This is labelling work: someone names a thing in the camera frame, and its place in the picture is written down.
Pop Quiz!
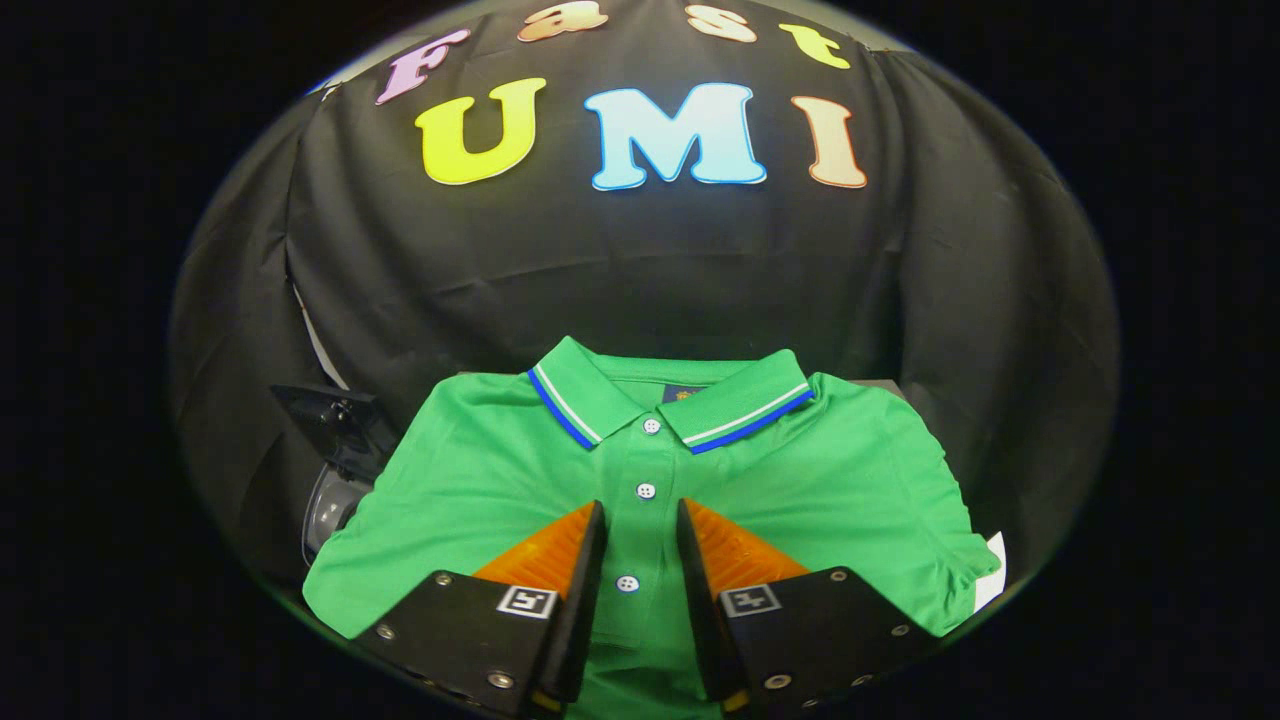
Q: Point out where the green polo shirt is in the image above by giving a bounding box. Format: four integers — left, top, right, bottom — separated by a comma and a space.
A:
302, 335, 1004, 720

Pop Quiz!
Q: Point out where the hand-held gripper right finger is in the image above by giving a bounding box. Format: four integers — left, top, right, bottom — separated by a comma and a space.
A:
676, 497, 943, 717

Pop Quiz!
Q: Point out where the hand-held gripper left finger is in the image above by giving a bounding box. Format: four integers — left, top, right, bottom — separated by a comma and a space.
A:
355, 500, 609, 719

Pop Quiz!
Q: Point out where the white paper sheet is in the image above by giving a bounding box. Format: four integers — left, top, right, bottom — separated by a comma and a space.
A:
974, 530, 1008, 614

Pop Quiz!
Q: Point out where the dark washing machine lid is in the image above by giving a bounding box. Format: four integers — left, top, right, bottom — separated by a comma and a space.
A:
270, 383, 403, 483

